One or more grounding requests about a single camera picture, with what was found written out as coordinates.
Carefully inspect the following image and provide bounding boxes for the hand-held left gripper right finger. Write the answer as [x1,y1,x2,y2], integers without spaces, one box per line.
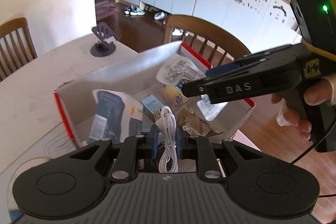
[175,125,263,182]

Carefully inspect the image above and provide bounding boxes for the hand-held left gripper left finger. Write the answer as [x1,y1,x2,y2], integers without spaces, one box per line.
[67,124,159,182]

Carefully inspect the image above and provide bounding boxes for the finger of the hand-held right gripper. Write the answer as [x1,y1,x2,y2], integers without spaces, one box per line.
[205,45,300,78]
[182,68,263,98]

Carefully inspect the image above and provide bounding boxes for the white USB cable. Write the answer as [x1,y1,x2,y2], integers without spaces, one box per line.
[154,105,179,174]

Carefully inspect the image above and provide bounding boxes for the white printed sachet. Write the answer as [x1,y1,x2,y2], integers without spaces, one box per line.
[197,98,229,122]
[156,53,208,88]

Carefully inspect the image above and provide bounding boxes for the brown snack bag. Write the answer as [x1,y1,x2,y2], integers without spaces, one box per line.
[178,106,226,138]

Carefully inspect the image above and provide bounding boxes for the bread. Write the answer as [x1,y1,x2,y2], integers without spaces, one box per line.
[161,84,191,106]

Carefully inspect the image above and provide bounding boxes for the light blue small carton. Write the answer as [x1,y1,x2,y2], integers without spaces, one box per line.
[140,94,164,122]

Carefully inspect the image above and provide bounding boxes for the white navy tissue pack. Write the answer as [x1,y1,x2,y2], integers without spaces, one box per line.
[88,89,144,143]

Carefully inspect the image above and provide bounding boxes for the red cardboard box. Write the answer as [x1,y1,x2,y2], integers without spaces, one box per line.
[53,40,256,148]

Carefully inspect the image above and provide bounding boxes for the white oval table desktop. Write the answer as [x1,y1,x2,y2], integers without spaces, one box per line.
[0,35,139,214]

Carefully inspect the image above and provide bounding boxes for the person's right hand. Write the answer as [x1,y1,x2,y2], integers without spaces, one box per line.
[272,77,336,139]

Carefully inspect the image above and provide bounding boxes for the wooden curved-back chair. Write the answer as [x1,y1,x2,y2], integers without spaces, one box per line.
[164,14,251,67]

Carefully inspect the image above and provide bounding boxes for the grey sneakers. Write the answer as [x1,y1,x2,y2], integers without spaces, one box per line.
[124,4,146,16]

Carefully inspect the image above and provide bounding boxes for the grey phone stand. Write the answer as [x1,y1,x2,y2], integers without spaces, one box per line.
[90,25,122,57]

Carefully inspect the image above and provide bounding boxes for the patterned doormat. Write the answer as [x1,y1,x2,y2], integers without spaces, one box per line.
[95,1,124,18]

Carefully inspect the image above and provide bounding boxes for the wooden slat-back chair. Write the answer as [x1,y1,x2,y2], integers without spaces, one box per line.
[0,17,38,81]

